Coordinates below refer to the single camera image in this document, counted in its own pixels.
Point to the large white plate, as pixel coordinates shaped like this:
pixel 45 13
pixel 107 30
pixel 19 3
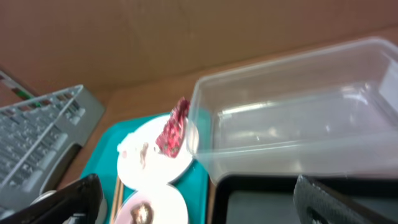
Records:
pixel 140 162

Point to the brown food scrap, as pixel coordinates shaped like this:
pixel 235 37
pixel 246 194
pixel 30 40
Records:
pixel 142 213

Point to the wooden chopstick left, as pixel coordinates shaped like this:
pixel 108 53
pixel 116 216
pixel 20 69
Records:
pixel 115 204

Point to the wooden chopstick right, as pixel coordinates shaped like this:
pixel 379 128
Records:
pixel 120 197

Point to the pink bowl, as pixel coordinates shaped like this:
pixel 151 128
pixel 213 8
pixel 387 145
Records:
pixel 167 204

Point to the red snack wrapper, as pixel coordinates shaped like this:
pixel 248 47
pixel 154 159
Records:
pixel 171 138

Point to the wooden chopstick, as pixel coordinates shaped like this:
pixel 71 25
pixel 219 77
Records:
pixel 120 197
pixel 115 204

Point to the clear plastic waste bin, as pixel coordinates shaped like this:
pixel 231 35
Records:
pixel 327 112

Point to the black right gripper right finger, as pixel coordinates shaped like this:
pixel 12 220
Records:
pixel 316 202

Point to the teal serving tray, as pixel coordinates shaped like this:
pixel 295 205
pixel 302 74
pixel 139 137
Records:
pixel 193 185

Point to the grey dish rack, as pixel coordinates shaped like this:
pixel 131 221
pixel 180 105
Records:
pixel 39 139

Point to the black waste tray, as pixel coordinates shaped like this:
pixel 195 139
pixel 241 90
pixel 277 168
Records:
pixel 257 199

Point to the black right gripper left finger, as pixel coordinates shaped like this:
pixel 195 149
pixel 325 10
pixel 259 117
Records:
pixel 82 197

